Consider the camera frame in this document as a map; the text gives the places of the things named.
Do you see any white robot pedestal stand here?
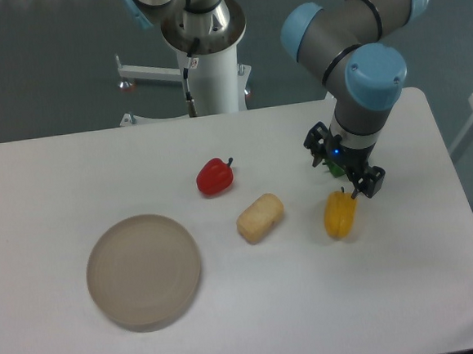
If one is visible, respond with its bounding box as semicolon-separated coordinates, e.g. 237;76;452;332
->
115;0;252;118

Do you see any beige bread loaf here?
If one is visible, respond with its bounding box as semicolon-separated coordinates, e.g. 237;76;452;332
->
236;193;284;244

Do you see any black cable on pedestal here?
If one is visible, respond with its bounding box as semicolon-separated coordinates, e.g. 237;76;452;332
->
179;37;207;119

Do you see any yellow bell pepper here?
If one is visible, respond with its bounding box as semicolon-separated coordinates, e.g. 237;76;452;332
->
324;187;358;240

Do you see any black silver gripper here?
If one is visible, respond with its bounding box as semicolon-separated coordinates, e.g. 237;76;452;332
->
303;121;386;199

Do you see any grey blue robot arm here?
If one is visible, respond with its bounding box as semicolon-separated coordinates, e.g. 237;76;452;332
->
123;0;429;198

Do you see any green object under gripper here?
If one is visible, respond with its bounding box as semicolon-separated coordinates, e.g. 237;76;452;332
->
324;160;346;178

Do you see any beige round plate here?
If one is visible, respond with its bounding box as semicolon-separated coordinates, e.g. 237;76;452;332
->
86;214;202;333

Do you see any red bell pepper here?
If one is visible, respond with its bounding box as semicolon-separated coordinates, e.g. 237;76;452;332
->
196;157;234;196

